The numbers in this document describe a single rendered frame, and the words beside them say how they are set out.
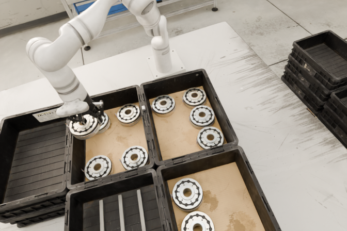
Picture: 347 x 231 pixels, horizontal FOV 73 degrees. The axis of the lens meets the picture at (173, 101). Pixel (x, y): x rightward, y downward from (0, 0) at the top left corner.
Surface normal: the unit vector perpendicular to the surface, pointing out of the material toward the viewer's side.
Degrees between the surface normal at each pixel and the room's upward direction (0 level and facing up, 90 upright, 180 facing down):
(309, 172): 0
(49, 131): 0
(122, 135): 0
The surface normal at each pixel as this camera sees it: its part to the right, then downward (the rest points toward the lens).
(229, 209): -0.11, -0.62
